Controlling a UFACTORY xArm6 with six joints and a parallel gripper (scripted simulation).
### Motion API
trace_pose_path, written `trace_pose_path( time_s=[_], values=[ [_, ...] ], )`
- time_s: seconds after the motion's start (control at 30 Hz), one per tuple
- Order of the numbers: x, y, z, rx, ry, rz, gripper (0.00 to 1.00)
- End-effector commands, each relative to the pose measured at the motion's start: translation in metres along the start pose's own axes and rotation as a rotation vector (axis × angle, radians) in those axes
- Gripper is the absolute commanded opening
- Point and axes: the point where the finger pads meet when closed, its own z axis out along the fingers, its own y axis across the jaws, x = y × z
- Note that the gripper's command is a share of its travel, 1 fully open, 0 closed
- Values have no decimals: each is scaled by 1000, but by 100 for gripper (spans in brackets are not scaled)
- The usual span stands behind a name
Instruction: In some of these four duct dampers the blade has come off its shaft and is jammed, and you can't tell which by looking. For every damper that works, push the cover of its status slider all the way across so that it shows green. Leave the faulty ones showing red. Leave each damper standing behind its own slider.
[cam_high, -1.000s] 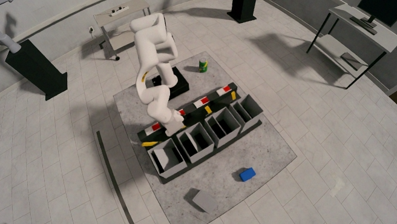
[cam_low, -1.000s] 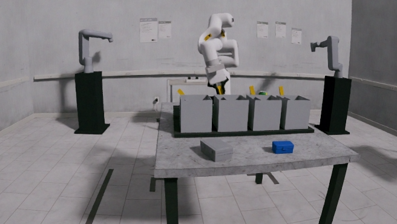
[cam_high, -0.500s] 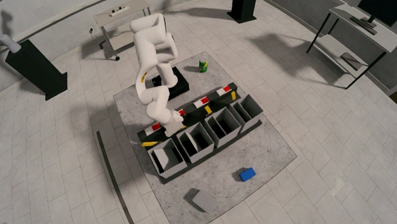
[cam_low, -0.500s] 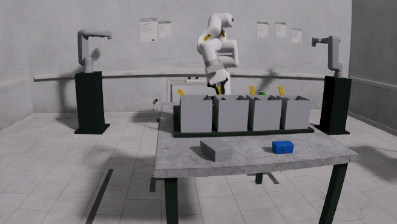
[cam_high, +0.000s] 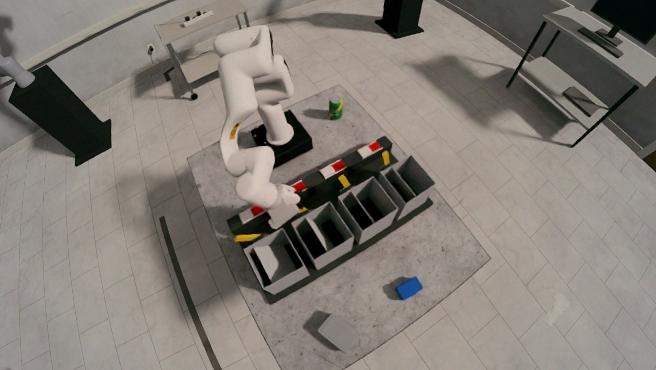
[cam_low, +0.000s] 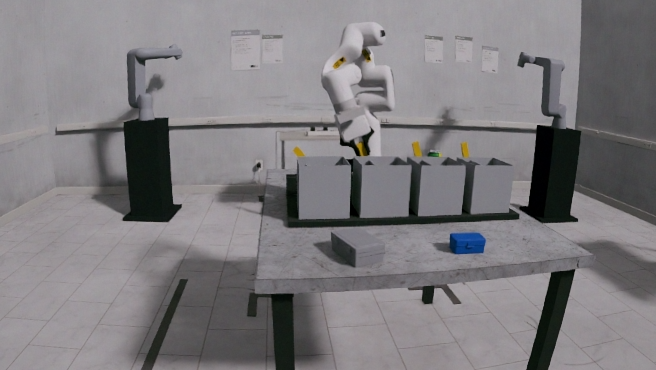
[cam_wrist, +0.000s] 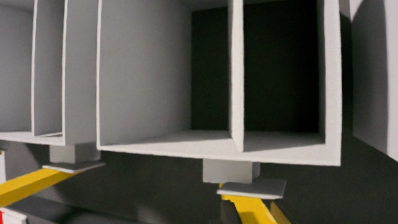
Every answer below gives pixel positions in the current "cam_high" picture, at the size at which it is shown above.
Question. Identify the green drink can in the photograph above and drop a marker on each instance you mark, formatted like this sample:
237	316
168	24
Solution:
335	107

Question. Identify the blue plastic box with latch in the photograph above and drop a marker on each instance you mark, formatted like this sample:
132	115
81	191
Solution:
409	288

